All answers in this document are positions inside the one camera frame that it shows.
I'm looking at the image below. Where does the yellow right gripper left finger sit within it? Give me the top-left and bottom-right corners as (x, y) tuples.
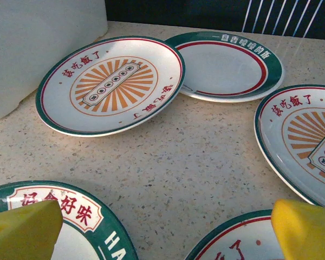
(0, 199), (64, 260)

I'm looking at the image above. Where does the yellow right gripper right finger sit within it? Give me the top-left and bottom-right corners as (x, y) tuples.
(271, 199), (325, 260)

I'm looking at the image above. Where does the green rim plate red label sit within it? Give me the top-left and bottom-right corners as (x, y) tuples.
(0, 180), (139, 260)

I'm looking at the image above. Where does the orange sunburst plate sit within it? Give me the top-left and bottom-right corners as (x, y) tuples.
(35, 35), (186, 138)
(184, 209), (285, 260)
(253, 84), (325, 209)

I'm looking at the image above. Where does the wide green rim plate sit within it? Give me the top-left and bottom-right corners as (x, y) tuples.
(164, 31), (285, 103)

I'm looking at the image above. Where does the white plastic bin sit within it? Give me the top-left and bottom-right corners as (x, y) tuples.
(0, 0), (109, 123)

